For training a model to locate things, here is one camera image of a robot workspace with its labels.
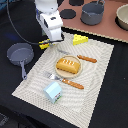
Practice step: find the grey toy cooking pot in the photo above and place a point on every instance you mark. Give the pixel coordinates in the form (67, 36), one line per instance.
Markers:
(92, 12)

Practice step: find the toy knife wooden handle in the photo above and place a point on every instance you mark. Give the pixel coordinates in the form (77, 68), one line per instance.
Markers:
(79, 56)

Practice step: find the black round burner back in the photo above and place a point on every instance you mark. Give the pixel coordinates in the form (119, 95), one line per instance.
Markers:
(76, 2)

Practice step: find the light blue milk carton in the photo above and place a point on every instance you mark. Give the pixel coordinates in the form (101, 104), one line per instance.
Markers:
(53, 92)

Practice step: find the grey toy frying pan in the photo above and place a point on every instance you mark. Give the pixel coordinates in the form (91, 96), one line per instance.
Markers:
(20, 54)

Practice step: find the orange toy bread loaf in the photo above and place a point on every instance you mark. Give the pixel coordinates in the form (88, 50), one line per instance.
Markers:
(68, 65)

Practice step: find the black round burner front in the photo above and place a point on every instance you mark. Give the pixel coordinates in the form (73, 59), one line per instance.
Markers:
(67, 14)

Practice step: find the black round burner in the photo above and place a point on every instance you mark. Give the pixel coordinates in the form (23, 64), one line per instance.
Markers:
(76, 2)
(67, 14)

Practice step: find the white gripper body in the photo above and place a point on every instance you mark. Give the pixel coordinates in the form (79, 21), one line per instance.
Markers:
(51, 25)

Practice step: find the pink toy stove board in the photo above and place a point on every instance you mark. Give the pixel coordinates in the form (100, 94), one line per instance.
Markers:
(106, 28)

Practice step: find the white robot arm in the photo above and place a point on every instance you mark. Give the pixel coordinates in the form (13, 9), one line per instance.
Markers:
(46, 6)

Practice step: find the yellow toy butter box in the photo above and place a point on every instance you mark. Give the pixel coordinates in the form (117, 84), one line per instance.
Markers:
(44, 44)

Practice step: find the toy fork wooden handle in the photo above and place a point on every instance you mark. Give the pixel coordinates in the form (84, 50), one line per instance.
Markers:
(54, 77)

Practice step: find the yellow toy cheese wedge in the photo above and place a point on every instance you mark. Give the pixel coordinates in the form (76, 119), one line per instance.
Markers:
(78, 39)

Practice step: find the beige bowl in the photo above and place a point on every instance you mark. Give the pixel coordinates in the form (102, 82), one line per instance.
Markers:
(122, 14)

